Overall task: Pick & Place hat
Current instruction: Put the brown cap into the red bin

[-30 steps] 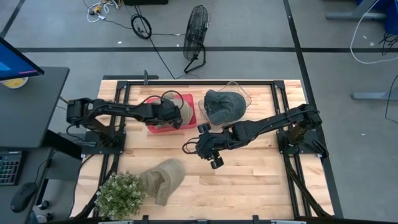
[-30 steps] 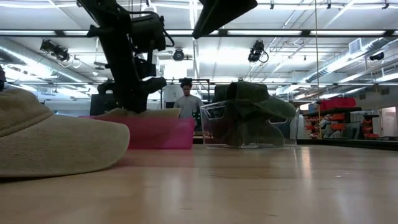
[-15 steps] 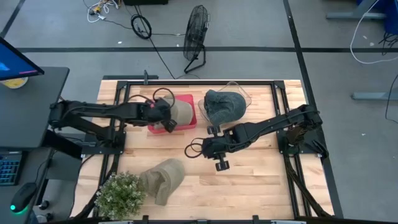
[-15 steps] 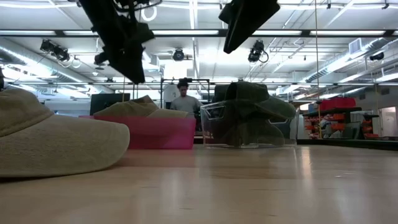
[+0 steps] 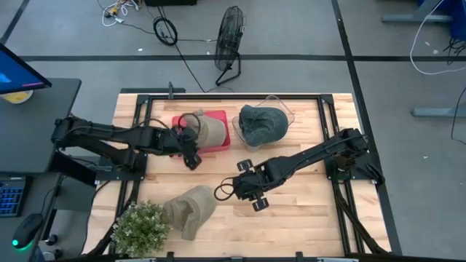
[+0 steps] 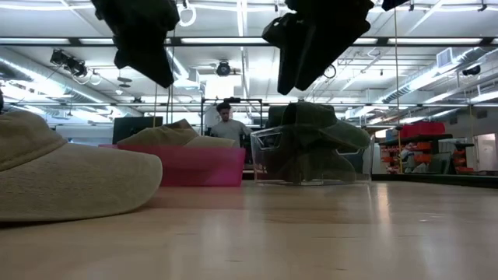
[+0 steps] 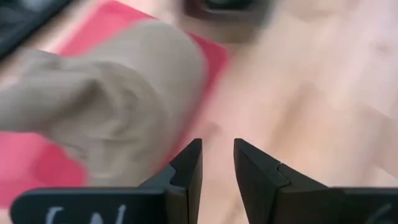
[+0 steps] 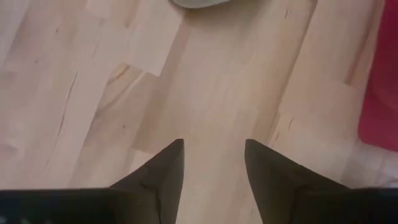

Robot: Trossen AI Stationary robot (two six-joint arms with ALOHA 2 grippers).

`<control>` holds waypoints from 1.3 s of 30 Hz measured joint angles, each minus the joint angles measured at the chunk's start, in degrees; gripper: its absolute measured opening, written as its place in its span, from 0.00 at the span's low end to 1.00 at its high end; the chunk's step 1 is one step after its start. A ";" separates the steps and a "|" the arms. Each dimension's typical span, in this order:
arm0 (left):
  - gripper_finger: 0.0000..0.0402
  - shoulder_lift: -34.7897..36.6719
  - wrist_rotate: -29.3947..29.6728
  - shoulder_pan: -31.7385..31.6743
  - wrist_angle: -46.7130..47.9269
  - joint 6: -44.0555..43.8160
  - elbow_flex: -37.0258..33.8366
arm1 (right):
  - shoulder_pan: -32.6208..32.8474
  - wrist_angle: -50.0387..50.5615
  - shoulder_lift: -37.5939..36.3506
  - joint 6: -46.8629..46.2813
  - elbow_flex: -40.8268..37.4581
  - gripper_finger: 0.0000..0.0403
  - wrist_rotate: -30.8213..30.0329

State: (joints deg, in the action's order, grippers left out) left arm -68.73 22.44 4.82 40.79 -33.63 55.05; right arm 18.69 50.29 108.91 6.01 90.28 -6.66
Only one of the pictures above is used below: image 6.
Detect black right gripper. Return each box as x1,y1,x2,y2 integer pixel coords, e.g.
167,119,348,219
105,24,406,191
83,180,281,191
261,0,375,96

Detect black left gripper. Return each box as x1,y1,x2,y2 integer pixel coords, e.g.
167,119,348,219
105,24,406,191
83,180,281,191
90,0,181,89

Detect dark green baseball cap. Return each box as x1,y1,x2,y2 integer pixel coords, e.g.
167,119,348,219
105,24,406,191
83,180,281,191
279,101,372,151

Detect beige caps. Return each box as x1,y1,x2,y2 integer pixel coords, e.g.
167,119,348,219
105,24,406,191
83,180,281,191
116,118,239,149

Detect dark green caps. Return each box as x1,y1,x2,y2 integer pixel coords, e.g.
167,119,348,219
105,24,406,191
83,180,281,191
264,131,357,184

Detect black computer monitor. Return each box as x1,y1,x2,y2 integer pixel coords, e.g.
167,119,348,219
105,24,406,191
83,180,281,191
112,116,164,145

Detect thin vertical pole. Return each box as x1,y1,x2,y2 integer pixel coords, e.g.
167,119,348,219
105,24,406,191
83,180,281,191
393,7,402,174

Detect person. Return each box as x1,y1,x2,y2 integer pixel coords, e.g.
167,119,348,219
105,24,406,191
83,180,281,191
209,101,254,149

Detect clear plastic bin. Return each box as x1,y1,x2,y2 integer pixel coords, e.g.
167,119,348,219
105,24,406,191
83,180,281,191
250,125,376,186

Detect pink translucent plastic bin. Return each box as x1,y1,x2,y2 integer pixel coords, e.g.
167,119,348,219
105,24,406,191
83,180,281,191
98,144,247,188

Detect red storage bin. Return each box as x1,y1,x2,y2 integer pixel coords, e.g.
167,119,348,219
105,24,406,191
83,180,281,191
400,121,447,138

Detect tan baseball cap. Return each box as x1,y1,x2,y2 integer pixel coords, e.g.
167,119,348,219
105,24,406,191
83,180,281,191
0,110,164,224

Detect black storage shelf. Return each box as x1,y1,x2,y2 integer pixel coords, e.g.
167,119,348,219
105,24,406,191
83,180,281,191
378,133,454,175

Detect black table edge trim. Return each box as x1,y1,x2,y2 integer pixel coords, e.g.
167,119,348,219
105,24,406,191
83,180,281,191
370,173,498,190

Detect white cable loop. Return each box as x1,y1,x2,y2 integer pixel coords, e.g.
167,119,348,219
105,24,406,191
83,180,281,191
177,0,198,28

